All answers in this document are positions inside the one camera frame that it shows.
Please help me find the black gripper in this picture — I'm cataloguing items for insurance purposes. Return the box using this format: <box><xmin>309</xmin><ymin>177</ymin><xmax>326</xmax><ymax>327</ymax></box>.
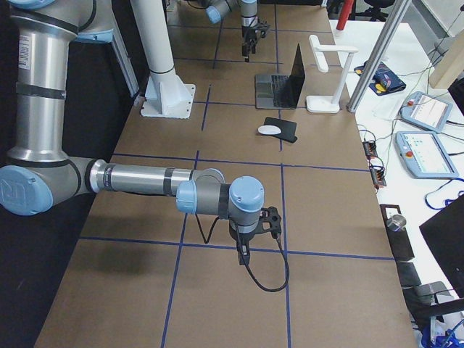
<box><xmin>229</xmin><ymin>207</ymin><xmax>282</xmax><ymax>265</ymax></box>
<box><xmin>241</xmin><ymin>17</ymin><xmax>270</xmax><ymax>62</ymax></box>

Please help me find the grey laptop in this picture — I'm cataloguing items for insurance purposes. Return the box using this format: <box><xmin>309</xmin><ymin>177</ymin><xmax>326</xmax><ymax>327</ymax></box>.
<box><xmin>254</xmin><ymin>44</ymin><xmax>305</xmax><ymax>109</ymax></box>

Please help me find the white computer mouse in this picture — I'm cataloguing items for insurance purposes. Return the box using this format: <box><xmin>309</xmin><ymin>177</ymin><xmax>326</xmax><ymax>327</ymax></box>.
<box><xmin>257</xmin><ymin>125</ymin><xmax>281</xmax><ymax>136</ymax></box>

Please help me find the black mouse pad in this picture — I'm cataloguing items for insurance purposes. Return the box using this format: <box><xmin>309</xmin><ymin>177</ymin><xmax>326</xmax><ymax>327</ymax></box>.
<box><xmin>264</xmin><ymin>117</ymin><xmax>298</xmax><ymax>143</ymax></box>

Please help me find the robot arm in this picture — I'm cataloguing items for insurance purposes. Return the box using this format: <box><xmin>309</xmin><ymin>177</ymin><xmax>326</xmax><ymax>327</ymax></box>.
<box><xmin>1</xmin><ymin>1</ymin><xmax>131</xmax><ymax>278</ymax></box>
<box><xmin>196</xmin><ymin>0</ymin><xmax>270</xmax><ymax>62</ymax></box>

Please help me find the white mounting pillar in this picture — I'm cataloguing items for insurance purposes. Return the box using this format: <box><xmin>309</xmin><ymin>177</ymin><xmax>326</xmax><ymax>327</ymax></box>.
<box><xmin>131</xmin><ymin>0</ymin><xmax>196</xmax><ymax>119</ymax></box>

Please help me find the red cylinder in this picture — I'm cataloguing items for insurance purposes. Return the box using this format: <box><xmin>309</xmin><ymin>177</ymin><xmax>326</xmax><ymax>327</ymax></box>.
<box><xmin>336</xmin><ymin>0</ymin><xmax>355</xmax><ymax>31</ymax></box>

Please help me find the metal cylinder cup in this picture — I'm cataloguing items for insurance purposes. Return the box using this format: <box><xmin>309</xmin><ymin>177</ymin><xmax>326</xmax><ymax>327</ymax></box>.
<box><xmin>386</xmin><ymin>214</ymin><xmax>407</xmax><ymax>232</ymax></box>

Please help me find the dark blue patterned pouch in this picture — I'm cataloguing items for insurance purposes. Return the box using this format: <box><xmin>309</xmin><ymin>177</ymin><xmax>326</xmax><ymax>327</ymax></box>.
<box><xmin>369</xmin><ymin>62</ymin><xmax>406</xmax><ymax>96</ymax></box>

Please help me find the near teach pendant tablet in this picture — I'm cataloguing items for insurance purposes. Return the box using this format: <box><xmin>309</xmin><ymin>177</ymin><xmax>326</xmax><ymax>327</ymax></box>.
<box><xmin>395</xmin><ymin>131</ymin><xmax>459</xmax><ymax>179</ymax></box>

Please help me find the teach pendant tablet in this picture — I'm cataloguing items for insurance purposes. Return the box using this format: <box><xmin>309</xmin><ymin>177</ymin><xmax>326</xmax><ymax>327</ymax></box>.
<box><xmin>399</xmin><ymin>91</ymin><xmax>452</xmax><ymax>133</ymax></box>
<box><xmin>395</xmin><ymin>131</ymin><xmax>459</xmax><ymax>179</ymax></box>

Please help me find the black monitor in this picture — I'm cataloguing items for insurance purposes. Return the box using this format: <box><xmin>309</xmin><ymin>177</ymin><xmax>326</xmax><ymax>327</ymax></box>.
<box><xmin>420</xmin><ymin>196</ymin><xmax>464</xmax><ymax>297</ymax></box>

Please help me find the far teach pendant tablet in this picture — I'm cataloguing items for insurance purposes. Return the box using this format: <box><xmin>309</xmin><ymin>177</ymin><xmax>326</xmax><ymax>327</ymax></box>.
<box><xmin>399</xmin><ymin>91</ymin><xmax>452</xmax><ymax>133</ymax></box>

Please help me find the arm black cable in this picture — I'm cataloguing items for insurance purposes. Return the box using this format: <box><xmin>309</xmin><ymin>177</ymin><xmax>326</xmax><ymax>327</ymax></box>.
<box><xmin>194</xmin><ymin>213</ymin><xmax>290</xmax><ymax>293</ymax></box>

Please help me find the aluminium frame post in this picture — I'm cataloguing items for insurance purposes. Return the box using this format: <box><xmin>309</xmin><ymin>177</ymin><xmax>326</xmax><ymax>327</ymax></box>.
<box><xmin>347</xmin><ymin>0</ymin><xmax>412</xmax><ymax>113</ymax></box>

